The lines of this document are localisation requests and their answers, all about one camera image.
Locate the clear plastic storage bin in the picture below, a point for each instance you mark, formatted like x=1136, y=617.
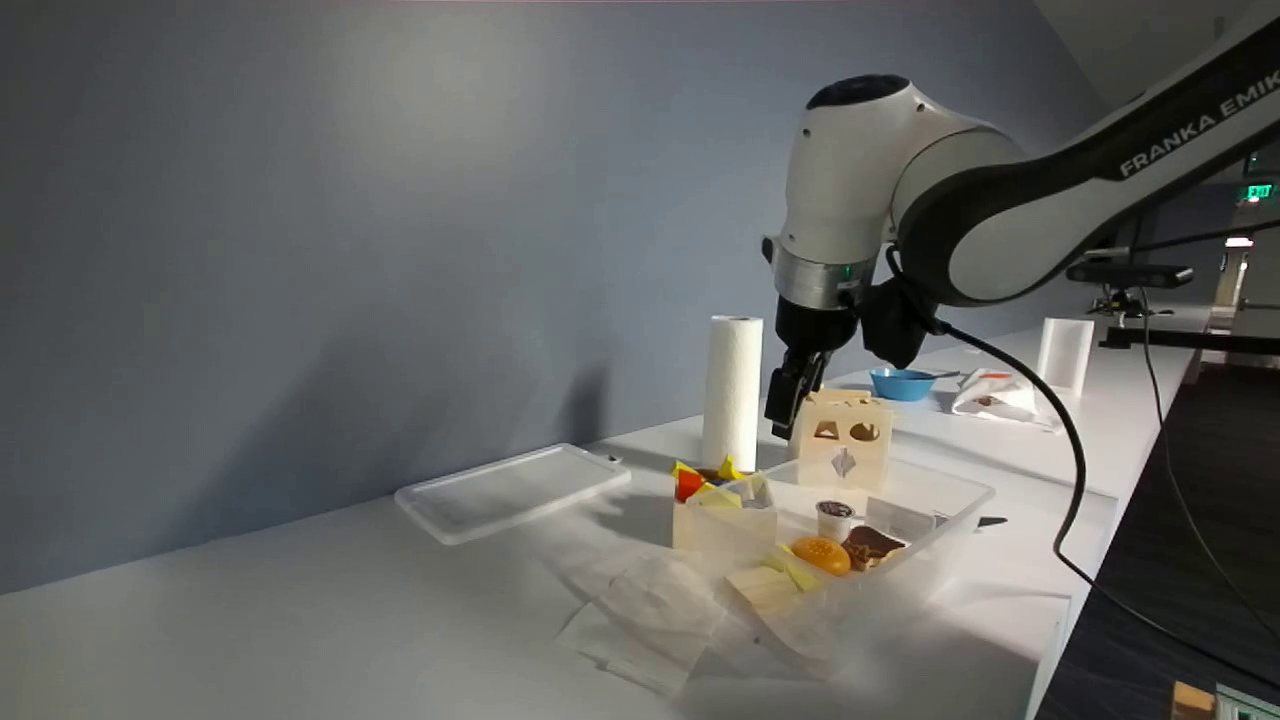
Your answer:
x=851, y=560

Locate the white cylinder container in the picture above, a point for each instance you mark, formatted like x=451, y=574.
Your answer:
x=1064, y=349

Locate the wooden shape sorter cube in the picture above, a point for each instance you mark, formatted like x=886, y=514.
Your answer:
x=843, y=436

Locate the blue bowl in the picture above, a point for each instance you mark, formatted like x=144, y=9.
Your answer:
x=902, y=387

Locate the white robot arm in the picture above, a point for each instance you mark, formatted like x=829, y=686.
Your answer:
x=902, y=205

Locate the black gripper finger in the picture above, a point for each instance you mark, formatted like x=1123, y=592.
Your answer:
x=787, y=388
x=809, y=379

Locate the yellow block in crate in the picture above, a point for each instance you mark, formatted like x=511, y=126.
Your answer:
x=724, y=470

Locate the camera on stand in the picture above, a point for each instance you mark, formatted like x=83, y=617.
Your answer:
x=1129, y=318

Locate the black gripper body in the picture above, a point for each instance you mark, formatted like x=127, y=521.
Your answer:
x=809, y=333

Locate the white paper towel roll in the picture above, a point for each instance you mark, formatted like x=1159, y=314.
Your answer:
x=735, y=388

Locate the red block in crate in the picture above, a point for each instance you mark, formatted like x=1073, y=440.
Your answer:
x=685, y=485

